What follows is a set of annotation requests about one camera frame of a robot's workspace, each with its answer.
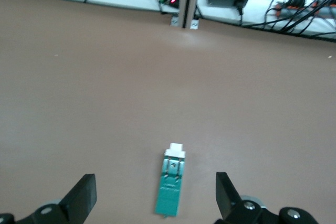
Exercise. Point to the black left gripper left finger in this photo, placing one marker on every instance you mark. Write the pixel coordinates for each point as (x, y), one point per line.
(76, 200)

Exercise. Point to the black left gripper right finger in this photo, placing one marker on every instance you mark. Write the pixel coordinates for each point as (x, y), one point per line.
(231, 205)

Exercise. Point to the green terminal block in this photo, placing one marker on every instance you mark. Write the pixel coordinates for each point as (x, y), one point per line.
(169, 192)

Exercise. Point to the small board with red LED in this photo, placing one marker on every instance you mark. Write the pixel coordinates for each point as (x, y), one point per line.
(172, 0)

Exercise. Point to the grey power strip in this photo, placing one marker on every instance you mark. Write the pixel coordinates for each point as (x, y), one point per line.
(323, 11)

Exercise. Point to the small metal corner bracket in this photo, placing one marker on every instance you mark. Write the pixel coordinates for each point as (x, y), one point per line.
(194, 24)
(174, 21)

